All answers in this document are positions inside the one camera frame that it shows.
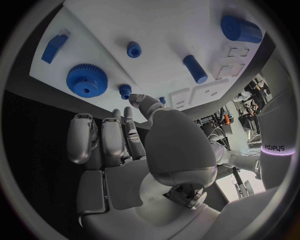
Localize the small blue gear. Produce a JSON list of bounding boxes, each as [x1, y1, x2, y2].
[[117, 83, 132, 100]]

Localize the white cable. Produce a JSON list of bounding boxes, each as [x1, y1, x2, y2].
[[206, 125, 232, 151]]

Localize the long blue cylinder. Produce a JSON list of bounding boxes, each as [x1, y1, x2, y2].
[[182, 54, 209, 85]]

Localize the person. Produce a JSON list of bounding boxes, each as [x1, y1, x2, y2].
[[243, 81, 271, 112]]

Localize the blue wedge block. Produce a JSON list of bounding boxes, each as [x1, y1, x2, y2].
[[40, 29, 71, 65]]

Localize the white task board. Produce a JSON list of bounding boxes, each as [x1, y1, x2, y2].
[[28, 0, 268, 124]]

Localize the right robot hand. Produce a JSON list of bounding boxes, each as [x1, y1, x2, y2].
[[66, 93, 222, 240]]

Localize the large blue gear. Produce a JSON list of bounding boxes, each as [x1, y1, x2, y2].
[[65, 63, 109, 99]]

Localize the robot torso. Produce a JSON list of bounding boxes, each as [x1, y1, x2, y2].
[[255, 89, 297, 191]]

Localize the thick blue cylinder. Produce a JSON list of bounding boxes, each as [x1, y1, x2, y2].
[[220, 15, 264, 45]]

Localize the short blue peg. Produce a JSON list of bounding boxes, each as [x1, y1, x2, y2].
[[126, 41, 143, 59]]

